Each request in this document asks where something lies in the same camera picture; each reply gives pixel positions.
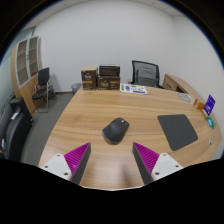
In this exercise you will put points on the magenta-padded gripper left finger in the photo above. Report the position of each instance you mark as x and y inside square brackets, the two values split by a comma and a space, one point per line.
[77, 156]

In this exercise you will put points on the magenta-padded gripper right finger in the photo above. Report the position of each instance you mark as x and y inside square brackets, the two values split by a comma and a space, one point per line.
[146, 157]

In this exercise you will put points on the black computer mouse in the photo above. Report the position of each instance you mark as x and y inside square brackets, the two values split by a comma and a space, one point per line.
[116, 130]

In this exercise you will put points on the dark grey mouse pad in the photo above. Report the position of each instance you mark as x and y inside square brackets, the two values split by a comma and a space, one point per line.
[177, 131]

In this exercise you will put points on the black leather office chair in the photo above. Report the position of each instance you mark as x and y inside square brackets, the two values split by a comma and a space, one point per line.
[15, 130]

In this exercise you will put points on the black mesh waste bin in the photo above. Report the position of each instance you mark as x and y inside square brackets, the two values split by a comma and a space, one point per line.
[76, 88]

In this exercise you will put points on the printed paper sheet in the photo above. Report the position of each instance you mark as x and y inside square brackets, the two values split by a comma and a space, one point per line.
[133, 88]

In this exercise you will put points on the round grey paper disc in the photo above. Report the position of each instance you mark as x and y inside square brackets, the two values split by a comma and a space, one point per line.
[185, 97]

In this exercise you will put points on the small teal box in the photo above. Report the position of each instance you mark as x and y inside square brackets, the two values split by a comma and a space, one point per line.
[210, 123]

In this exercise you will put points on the long yellow box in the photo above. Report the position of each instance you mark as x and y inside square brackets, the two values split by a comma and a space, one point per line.
[204, 113]

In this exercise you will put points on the small orange box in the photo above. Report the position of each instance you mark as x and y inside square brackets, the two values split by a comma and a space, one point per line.
[199, 104]

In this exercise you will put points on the flat green box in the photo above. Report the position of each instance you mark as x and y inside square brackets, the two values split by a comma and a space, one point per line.
[214, 121]

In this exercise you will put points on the tall brown cardboard box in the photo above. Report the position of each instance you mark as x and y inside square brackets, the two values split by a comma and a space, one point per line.
[89, 79]

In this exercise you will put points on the wooden side desk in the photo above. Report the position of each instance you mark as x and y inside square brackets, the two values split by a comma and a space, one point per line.
[176, 83]

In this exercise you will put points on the purple sign card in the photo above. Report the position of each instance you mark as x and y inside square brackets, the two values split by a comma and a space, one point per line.
[209, 105]

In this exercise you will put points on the black mesh office chair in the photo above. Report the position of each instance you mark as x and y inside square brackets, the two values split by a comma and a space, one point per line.
[145, 74]

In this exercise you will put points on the black visitor chair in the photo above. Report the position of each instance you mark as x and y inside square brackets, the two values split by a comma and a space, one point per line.
[43, 77]

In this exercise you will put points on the black printed cardboard box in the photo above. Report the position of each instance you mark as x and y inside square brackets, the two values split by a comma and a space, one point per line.
[109, 70]

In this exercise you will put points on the wooden shelf unit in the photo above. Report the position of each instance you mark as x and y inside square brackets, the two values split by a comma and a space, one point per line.
[24, 63]

